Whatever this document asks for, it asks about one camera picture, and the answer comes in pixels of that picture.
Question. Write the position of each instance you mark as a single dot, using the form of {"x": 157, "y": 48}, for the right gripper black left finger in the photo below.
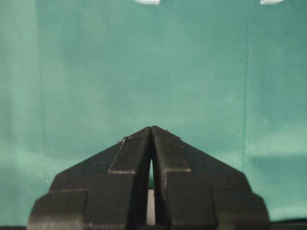
{"x": 107, "y": 191}

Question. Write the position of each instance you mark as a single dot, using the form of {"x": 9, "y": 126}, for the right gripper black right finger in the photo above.
{"x": 195, "y": 191}

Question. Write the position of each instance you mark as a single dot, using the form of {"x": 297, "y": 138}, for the green table cloth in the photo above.
{"x": 227, "y": 76}

